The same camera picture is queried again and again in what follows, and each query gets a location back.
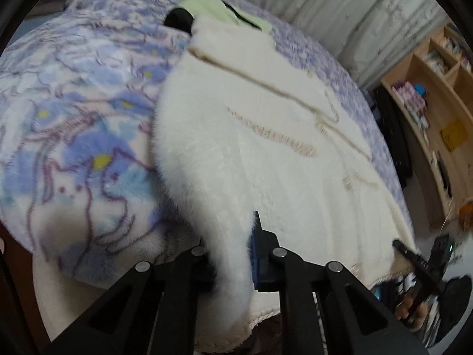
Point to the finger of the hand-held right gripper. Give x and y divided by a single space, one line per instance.
410 257

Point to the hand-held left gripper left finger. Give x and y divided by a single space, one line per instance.
192 266

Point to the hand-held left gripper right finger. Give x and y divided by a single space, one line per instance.
258 262

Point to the white knit cardigan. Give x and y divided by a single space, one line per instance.
240 155

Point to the person's right hand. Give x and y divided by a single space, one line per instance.
402 305

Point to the small orange object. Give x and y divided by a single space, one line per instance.
466 214

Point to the black white printed fabric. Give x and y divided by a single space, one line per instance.
432 321

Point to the wooden bookshelf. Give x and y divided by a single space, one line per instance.
425 162

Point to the yellow paper sheet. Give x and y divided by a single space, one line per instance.
453 135

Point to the pink drawer organizer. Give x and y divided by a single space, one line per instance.
408 96

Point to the small blue box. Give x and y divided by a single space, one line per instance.
421 90

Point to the purple cat print blanket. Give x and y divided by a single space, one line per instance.
74 118

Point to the black folded garment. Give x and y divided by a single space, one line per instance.
177 18

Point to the light green garment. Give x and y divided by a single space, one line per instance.
207 5

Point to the pale patterned curtain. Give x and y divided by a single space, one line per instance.
332 7

